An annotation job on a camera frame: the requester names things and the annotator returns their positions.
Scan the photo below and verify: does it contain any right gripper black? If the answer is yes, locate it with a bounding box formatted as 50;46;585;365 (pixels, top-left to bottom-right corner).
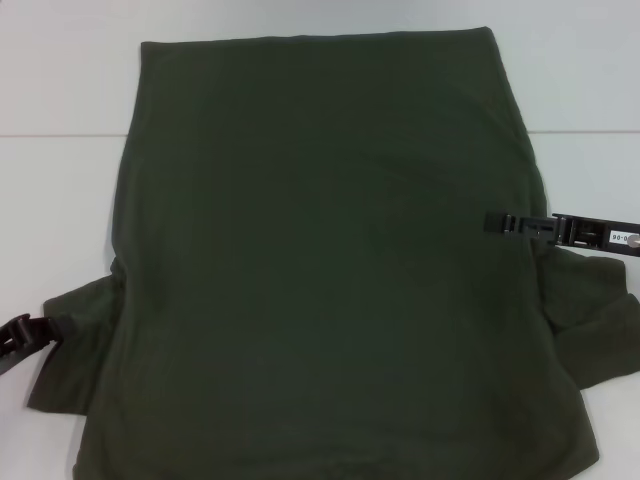
482;210;640;260

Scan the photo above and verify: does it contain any dark green shirt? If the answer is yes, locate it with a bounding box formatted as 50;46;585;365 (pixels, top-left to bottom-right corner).
24;25;640;480

